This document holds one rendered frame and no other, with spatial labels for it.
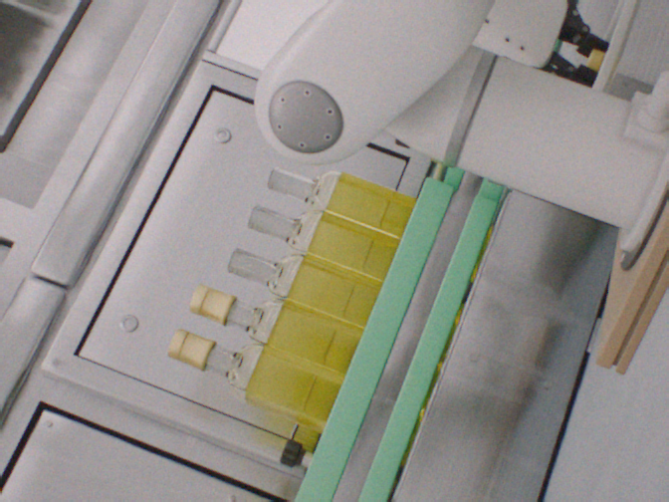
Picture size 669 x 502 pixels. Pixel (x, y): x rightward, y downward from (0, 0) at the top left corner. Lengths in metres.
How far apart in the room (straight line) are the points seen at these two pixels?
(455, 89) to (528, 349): 0.36
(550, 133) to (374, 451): 0.39
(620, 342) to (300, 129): 0.29
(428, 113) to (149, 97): 0.75
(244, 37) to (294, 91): 0.80
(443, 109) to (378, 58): 0.10
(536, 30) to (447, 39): 0.46
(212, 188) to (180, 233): 0.07
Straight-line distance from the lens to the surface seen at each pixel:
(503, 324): 1.24
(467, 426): 1.20
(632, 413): 0.89
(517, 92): 0.97
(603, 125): 0.97
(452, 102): 0.97
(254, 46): 1.70
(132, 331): 1.52
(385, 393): 1.22
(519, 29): 1.32
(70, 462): 1.52
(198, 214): 1.58
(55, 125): 1.71
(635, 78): 1.18
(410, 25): 0.87
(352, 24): 0.88
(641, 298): 0.95
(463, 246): 1.29
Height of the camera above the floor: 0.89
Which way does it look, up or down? 6 degrees up
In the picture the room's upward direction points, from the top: 69 degrees counter-clockwise
